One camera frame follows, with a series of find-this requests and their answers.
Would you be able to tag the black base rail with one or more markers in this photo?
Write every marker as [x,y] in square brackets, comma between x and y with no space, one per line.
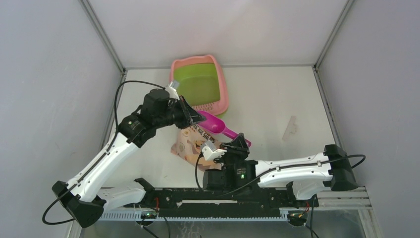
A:
[195,203]

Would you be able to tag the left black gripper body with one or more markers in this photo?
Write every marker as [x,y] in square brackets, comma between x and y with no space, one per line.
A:
[175,115]

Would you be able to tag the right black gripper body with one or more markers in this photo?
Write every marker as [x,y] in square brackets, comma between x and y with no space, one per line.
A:
[234,154]

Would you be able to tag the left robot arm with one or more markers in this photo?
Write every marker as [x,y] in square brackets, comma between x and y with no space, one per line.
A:
[83,196]

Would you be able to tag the pink green litter box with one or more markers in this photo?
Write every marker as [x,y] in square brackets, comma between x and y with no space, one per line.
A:
[202,83]

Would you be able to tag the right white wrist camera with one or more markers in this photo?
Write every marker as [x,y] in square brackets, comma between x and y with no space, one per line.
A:
[210,152]

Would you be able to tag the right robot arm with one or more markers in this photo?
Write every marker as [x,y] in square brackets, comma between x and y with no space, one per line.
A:
[302,177]

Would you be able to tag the cat litter bag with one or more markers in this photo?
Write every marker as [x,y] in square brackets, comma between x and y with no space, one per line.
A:
[189,141]

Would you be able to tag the magenta plastic scoop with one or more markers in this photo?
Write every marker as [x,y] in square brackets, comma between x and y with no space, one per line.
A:
[215,125]

